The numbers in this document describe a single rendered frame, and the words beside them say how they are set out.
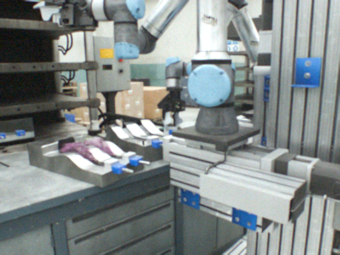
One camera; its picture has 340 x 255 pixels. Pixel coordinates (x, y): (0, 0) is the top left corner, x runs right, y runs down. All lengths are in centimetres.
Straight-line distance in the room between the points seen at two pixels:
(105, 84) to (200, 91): 147
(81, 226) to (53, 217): 14
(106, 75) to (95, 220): 119
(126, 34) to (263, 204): 61
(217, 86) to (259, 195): 30
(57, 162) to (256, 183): 87
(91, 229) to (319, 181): 93
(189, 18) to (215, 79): 847
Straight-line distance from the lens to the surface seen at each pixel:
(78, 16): 101
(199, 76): 80
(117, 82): 226
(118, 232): 144
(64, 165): 132
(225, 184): 82
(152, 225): 154
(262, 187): 80
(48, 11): 105
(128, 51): 91
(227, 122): 95
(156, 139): 142
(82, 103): 202
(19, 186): 131
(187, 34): 921
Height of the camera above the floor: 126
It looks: 12 degrees down
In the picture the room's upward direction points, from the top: 1 degrees counter-clockwise
